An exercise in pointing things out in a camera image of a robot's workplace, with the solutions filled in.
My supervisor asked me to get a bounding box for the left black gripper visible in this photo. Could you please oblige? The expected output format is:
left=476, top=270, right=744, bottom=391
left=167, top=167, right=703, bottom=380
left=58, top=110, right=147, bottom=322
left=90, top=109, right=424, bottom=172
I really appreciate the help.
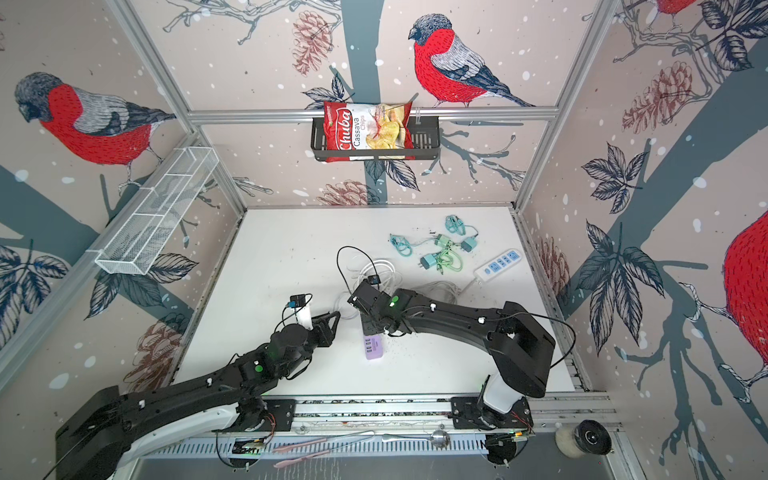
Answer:
left=281, top=310, right=343, bottom=379

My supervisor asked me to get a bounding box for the purple power strip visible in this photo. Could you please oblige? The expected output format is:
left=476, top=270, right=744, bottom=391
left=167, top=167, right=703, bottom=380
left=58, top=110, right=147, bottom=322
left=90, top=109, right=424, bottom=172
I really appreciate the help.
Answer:
left=364, top=335, right=384, bottom=361

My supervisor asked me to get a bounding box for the green charger cable bundle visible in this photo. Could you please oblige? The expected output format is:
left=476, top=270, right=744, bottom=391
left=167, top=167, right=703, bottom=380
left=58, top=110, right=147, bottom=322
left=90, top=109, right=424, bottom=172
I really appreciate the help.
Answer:
left=419, top=233, right=479, bottom=275

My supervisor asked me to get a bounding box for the white blue power strip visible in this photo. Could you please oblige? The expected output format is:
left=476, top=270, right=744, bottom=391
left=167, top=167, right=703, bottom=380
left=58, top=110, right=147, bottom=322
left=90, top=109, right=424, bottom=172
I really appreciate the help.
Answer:
left=473, top=249, right=522, bottom=283

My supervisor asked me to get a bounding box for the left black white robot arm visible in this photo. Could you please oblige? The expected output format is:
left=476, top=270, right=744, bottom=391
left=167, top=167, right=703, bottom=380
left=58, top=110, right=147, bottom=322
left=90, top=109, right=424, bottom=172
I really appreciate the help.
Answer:
left=52, top=311, right=340, bottom=479

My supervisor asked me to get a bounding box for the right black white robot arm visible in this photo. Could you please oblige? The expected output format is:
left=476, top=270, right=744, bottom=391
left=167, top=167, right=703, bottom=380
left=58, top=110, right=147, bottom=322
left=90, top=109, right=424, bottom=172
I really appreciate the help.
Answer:
left=348, top=281, right=556, bottom=399

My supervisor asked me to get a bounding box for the pink chopsticks pair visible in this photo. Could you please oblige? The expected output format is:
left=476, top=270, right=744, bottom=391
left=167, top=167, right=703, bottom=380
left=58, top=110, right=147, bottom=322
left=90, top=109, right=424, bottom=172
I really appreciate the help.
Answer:
left=274, top=430, right=375, bottom=469

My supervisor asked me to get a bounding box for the metal spoon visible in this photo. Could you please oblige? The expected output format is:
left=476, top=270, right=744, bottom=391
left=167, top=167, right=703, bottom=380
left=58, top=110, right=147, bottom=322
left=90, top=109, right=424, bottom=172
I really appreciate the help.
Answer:
left=382, top=429, right=451, bottom=449

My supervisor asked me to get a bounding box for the red Chuba cassava chips bag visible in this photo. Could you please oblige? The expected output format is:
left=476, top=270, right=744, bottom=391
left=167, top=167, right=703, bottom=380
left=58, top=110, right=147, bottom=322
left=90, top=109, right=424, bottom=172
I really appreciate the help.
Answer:
left=323, top=102, right=413, bottom=162

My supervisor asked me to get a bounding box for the black white tape roll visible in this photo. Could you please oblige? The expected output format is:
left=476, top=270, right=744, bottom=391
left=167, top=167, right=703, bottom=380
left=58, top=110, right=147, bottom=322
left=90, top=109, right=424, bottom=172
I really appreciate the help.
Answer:
left=555, top=419, right=613, bottom=459

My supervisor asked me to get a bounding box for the grey white coiled cable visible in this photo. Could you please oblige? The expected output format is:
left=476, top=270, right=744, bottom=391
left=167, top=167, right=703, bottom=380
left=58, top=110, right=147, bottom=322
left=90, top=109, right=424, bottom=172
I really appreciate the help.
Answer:
left=419, top=279, right=475, bottom=304

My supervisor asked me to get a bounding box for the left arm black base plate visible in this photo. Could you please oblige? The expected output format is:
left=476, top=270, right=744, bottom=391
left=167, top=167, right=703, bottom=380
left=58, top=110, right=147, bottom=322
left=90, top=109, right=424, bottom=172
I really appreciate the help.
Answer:
left=232, top=397, right=297, bottom=433

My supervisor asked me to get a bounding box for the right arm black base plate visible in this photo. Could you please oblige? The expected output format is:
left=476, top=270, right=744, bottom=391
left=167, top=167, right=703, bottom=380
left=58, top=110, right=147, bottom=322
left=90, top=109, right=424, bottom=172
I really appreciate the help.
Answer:
left=449, top=396, right=533, bottom=432

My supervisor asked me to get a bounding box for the black wall basket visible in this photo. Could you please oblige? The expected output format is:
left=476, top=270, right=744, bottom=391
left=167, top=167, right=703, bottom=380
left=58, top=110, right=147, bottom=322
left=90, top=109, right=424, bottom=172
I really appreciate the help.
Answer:
left=310, top=116, right=441, bottom=162

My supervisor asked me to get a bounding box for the white wire mesh basket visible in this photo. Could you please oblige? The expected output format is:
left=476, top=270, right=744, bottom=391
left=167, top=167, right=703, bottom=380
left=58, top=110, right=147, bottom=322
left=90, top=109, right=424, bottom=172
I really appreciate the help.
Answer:
left=95, top=146, right=219, bottom=275

